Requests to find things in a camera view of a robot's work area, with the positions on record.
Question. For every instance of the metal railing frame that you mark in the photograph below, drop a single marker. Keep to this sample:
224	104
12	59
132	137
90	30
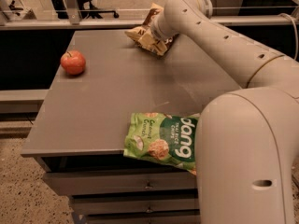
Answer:
40	14

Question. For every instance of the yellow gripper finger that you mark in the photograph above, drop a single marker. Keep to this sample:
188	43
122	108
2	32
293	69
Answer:
148	42

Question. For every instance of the red apple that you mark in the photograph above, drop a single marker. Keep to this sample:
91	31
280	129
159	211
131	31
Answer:
73	62

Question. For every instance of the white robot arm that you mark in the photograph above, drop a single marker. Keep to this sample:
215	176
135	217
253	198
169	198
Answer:
246	140

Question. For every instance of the grey drawer cabinet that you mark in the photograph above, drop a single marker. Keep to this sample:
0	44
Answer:
79	132

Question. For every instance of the brown chip bag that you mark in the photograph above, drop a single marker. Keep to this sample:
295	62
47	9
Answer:
138	31

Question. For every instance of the green rice chip bag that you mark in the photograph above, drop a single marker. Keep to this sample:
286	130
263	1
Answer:
163	139

